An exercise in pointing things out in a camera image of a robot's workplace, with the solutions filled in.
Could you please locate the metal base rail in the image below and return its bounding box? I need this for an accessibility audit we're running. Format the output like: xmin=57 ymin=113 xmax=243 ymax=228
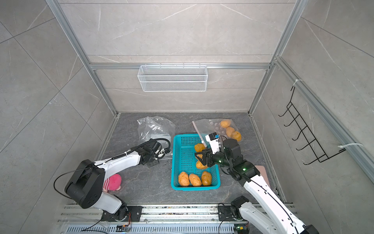
xmin=56 ymin=204 xmax=299 ymax=234

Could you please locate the white wire mesh shelf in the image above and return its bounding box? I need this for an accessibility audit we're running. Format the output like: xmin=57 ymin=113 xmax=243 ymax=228
xmin=137 ymin=65 xmax=208 ymax=92

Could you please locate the pink plush pig toy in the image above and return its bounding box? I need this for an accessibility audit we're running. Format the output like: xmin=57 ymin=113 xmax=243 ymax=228
xmin=103 ymin=174 xmax=122 ymax=192

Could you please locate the teal plastic basket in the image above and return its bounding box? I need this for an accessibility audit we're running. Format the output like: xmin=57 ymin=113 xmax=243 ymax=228
xmin=170 ymin=134 xmax=221 ymax=191

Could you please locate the black wire hook rack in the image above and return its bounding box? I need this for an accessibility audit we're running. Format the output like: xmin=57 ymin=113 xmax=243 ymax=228
xmin=278 ymin=87 xmax=346 ymax=165

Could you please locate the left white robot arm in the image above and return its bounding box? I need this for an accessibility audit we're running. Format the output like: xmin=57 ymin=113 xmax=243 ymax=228
xmin=64 ymin=138 xmax=171 ymax=214

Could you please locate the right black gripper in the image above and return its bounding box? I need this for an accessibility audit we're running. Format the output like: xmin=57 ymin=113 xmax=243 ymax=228
xmin=196 ymin=146 xmax=233 ymax=169

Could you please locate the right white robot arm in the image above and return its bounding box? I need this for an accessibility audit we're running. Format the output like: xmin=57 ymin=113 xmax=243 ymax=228
xmin=195 ymin=138 xmax=318 ymax=234

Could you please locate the clear pink-dotted zipper bag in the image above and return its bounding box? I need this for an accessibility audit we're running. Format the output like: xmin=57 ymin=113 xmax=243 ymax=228
xmin=192 ymin=119 xmax=239 ymax=146

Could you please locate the checkered beige cloth item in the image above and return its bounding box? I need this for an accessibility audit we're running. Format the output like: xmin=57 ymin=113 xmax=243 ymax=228
xmin=255 ymin=165 xmax=270 ymax=187

